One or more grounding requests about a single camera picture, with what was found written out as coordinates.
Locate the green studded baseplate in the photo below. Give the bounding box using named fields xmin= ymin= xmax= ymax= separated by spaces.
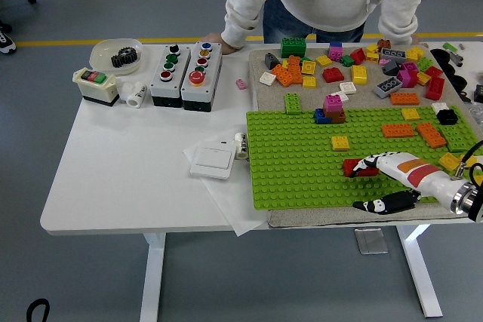
xmin=245 ymin=105 xmax=483 ymax=212

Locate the white plastic bowl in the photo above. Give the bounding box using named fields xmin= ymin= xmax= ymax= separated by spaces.
xmin=89 ymin=38 xmax=145 ymax=76

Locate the grey four-button control box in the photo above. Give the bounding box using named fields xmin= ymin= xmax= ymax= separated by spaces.
xmin=149 ymin=43 xmax=192 ymax=108

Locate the orange two-by-four brick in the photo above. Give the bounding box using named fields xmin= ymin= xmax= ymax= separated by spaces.
xmin=389 ymin=92 xmax=421 ymax=106
xmin=270 ymin=64 xmax=296 ymax=87
xmin=416 ymin=122 xmax=448 ymax=149
xmin=288 ymin=64 xmax=304 ymax=85
xmin=381 ymin=123 xmax=415 ymax=139

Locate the light grey brick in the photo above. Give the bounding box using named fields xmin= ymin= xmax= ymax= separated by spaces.
xmin=380 ymin=48 xmax=408 ymax=62
xmin=374 ymin=76 xmax=404 ymax=100

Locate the white pipe fitting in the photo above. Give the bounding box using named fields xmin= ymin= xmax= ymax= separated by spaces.
xmin=116 ymin=81 xmax=134 ymax=103

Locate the white printed cylinder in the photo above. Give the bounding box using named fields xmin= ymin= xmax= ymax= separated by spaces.
xmin=126 ymin=83 xmax=149 ymax=109
xmin=233 ymin=132 xmax=251 ymax=162

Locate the silver floor plate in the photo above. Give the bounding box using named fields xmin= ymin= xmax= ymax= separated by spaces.
xmin=354 ymin=227 xmax=389 ymax=256

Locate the person's right hand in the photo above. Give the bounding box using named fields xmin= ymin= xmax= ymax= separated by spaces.
xmin=205 ymin=32 xmax=242 ymax=56

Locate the clear plastic bag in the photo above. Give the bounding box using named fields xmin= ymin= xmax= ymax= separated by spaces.
xmin=459 ymin=90 xmax=483 ymax=126

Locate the black rubber wheel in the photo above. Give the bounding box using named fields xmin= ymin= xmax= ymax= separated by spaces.
xmin=430 ymin=48 xmax=452 ymax=65
xmin=439 ymin=61 xmax=458 ymax=78
xmin=451 ymin=75 xmax=469 ymax=93

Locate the grey-brown mat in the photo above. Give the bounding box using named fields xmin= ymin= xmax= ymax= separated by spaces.
xmin=248 ymin=44 xmax=483 ymax=229

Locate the black cable loop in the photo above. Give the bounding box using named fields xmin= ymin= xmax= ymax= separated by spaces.
xmin=26 ymin=298 xmax=51 ymax=322

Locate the yellow floor tape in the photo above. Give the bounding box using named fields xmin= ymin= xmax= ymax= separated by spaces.
xmin=14 ymin=32 xmax=483 ymax=48

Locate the black and white sneaker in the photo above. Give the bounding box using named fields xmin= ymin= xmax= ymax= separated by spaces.
xmin=0 ymin=22 xmax=17 ymax=54

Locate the green two-by-four plate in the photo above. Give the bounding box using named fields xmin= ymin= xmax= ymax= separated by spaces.
xmin=440 ymin=125 xmax=475 ymax=152

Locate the large dark green brick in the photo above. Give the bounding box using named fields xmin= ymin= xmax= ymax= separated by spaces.
xmin=280 ymin=37 xmax=308 ymax=59

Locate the person's left hand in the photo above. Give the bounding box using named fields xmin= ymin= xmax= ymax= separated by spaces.
xmin=409 ymin=34 xmax=430 ymax=49

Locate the grey emergency-stop control box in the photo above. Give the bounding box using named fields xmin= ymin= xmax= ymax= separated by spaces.
xmin=180 ymin=41 xmax=223 ymax=113

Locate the black gear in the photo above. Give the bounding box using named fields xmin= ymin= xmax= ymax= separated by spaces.
xmin=118 ymin=46 xmax=139 ymax=65
xmin=110 ymin=53 xmax=129 ymax=70

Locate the white wall switch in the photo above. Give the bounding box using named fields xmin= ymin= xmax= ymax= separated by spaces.
xmin=189 ymin=140 xmax=235 ymax=182

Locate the cream red-green switch box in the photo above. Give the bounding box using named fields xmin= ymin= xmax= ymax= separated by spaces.
xmin=72 ymin=67 xmax=121 ymax=108

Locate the white paper sheet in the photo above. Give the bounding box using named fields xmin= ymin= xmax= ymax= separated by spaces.
xmin=183 ymin=124 xmax=269 ymax=239

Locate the dark grey slope brick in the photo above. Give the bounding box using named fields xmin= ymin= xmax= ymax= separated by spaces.
xmin=264 ymin=52 xmax=281 ymax=71

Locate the black brick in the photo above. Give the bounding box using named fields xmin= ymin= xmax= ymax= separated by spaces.
xmin=436 ymin=109 xmax=460 ymax=126

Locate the red two-by-four brick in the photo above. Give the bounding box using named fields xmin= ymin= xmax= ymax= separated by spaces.
xmin=426 ymin=75 xmax=446 ymax=102
xmin=342 ymin=158 xmax=380 ymax=179

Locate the white table leg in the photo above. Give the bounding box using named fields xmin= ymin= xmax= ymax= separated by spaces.
xmin=395 ymin=225 xmax=445 ymax=318
xmin=139 ymin=233 xmax=168 ymax=322

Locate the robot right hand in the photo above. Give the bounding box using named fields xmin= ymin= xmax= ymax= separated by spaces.
xmin=346 ymin=151 xmax=464 ymax=216

